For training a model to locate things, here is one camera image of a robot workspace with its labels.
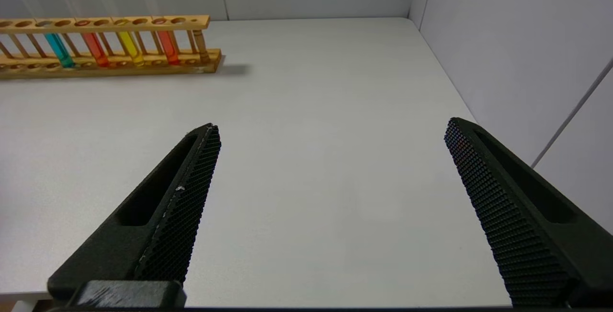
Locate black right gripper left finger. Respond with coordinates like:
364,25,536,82
47,123,222,309

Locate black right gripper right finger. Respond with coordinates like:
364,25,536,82
444,117,613,309

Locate red pigment glass test tube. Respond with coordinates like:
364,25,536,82
132,0,181,66
48,0,110,68

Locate yellow pigment glass test tube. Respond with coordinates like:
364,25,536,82
89,0,144,67

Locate blue pigment glass test tube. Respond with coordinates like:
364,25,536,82
7,0,76,69

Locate wooden test tube rack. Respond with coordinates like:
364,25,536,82
0,14,222,80

